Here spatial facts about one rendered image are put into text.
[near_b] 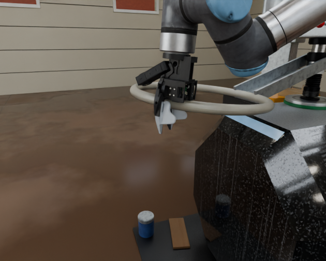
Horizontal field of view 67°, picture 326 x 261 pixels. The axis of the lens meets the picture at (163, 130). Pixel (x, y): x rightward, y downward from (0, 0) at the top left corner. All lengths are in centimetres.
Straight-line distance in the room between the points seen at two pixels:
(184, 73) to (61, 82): 622
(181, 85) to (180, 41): 10
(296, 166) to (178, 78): 50
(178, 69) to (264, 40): 21
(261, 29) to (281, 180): 51
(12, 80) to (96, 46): 213
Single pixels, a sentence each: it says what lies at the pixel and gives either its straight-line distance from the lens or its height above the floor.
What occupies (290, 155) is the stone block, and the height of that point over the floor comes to 80.
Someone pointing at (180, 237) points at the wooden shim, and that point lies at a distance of 163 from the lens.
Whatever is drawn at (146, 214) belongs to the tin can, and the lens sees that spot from 161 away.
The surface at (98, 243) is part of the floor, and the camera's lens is 169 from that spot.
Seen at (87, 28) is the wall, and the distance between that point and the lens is 683.
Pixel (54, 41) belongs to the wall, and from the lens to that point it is 670.
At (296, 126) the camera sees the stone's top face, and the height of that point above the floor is 87.
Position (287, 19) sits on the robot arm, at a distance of 61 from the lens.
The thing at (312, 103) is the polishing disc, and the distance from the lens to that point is 127.
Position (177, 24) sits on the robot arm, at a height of 119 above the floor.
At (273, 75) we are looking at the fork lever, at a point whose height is 101.
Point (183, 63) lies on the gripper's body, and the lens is 62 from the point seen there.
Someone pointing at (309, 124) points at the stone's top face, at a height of 87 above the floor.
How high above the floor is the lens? 115
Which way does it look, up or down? 20 degrees down
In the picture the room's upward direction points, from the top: straight up
